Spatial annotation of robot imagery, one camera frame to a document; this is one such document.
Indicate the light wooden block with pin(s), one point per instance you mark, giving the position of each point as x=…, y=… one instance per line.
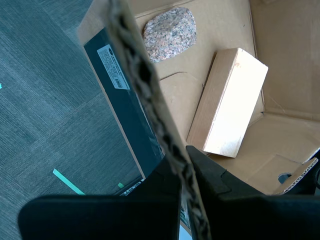
x=230, y=105

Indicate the cardboard box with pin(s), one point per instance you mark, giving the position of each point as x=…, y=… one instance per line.
x=287, y=75

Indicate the speckled granite rock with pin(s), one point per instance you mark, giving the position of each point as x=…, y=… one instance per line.
x=170, y=33

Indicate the teal floor tape strip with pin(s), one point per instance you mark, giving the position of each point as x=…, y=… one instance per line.
x=68, y=182

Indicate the small teal floor tape piece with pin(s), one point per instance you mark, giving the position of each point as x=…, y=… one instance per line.
x=120, y=185

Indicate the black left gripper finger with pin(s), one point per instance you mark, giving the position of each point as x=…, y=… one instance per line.
x=100, y=217
x=250, y=217

